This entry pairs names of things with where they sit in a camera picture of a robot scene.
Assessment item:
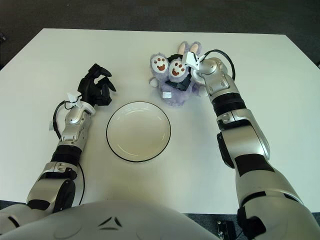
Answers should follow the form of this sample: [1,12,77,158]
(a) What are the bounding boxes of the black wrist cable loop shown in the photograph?
[203,49,237,81]
[53,99,73,140]

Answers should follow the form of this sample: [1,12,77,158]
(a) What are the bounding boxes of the grey robot torso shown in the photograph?
[0,199,221,240]

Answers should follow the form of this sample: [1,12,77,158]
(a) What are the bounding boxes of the black box on floor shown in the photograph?
[216,219,242,240]

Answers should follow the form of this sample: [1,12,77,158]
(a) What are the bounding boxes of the white right wrist connector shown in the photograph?
[182,51,205,71]

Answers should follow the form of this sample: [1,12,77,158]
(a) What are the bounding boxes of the thin black left elbow cable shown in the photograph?
[77,162,86,203]

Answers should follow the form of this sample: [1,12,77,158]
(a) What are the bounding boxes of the black left wrist cable loop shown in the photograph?
[53,99,73,140]

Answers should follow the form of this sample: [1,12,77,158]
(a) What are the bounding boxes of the white plate with black rim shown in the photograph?
[106,100,173,163]

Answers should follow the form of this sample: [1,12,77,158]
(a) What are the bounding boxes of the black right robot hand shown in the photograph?
[166,53,195,93]

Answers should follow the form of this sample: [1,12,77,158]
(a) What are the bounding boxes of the purple plush bunny doll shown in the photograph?
[148,41,205,108]

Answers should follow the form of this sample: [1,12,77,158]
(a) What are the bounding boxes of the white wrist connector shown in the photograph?
[66,91,82,107]
[182,51,205,71]

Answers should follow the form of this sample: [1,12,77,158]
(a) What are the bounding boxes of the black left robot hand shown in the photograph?
[76,63,117,107]

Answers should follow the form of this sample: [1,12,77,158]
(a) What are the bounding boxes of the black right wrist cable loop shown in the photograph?
[203,49,237,81]

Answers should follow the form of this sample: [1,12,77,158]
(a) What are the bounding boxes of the white left wrist connector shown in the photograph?
[66,91,82,107]

